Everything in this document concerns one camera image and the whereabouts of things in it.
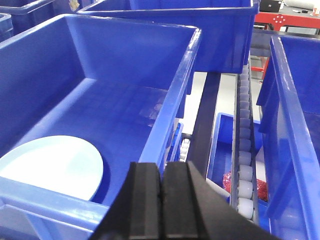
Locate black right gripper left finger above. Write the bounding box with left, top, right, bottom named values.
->
left=89, top=162, right=161, bottom=240

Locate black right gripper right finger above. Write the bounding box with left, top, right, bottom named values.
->
left=161, top=161, right=276, bottom=240

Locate light blue round plate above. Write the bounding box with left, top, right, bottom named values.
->
left=0, top=135, right=104, bottom=201

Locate blue middle shelf crate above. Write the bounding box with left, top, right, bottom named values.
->
left=0, top=14, right=202, bottom=240

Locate blue shelf crate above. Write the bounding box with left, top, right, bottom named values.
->
left=0, top=0, right=92, bottom=41
left=0, top=14, right=202, bottom=240

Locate blue left shelf crate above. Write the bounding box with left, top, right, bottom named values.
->
left=0, top=0, right=92, bottom=41

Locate white roller conveyor track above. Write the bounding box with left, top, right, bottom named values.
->
left=230, top=59, right=259, bottom=225

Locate lower blue bin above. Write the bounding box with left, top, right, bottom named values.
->
left=206, top=112, right=270, bottom=226

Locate red mesh item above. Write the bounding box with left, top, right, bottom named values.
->
left=222, top=171, right=268, bottom=201

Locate blue crate with white label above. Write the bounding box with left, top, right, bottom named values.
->
left=256, top=36, right=320, bottom=240

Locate rear blue crate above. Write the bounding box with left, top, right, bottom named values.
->
left=76, top=0, right=260, bottom=75

